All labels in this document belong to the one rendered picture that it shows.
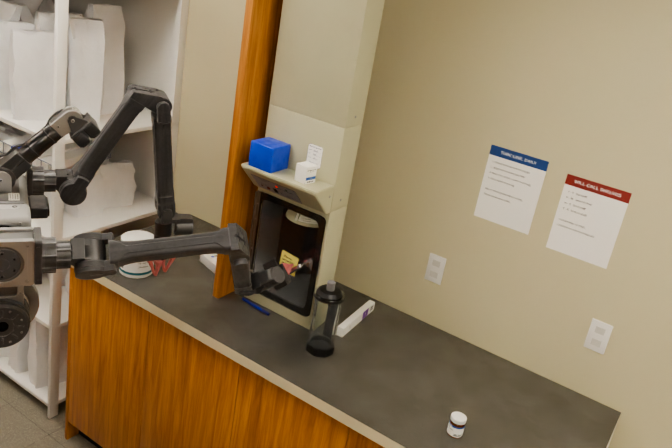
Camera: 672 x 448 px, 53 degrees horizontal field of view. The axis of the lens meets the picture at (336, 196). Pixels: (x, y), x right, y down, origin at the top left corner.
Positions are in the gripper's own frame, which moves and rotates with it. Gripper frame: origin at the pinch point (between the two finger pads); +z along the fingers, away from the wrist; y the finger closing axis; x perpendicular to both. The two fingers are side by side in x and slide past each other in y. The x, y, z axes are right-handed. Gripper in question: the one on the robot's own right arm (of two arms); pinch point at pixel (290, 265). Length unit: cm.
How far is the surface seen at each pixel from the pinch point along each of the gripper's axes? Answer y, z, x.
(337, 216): 7.4, 10.9, -20.7
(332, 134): 32, 7, -38
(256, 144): 41.8, -4.0, -16.6
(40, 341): 23, -21, 144
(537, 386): -79, 35, -44
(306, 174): 24.2, -2.0, -27.9
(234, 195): 32.1, -1.3, 6.9
